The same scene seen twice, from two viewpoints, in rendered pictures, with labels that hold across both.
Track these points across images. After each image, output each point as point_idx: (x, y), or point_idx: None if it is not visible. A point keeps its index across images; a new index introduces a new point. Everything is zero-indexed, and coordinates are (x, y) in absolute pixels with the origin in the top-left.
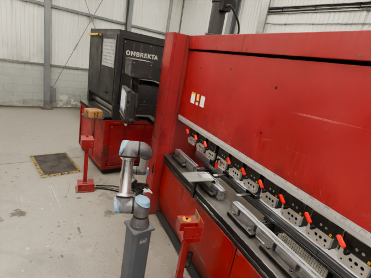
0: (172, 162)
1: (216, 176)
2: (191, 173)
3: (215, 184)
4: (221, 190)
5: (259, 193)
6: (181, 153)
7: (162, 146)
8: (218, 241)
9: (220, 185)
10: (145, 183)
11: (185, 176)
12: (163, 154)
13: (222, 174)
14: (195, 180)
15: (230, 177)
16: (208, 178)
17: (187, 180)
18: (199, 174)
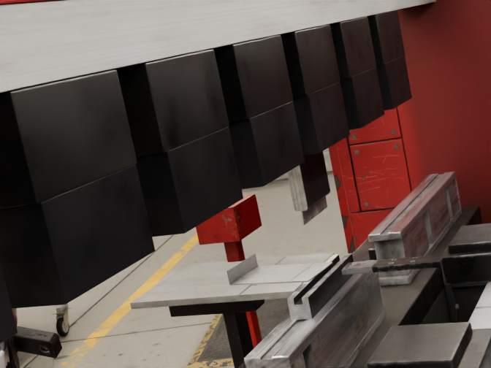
0: (365, 244)
1: (354, 271)
2: (230, 266)
3: (288, 320)
4: (263, 351)
5: (415, 367)
6: (427, 188)
7: (367, 173)
8: None
9: (309, 326)
10: (39, 333)
11: (166, 280)
12: (383, 215)
13: (425, 255)
14: (179, 295)
15: (454, 275)
16: (275, 285)
17: (139, 296)
18: (237, 264)
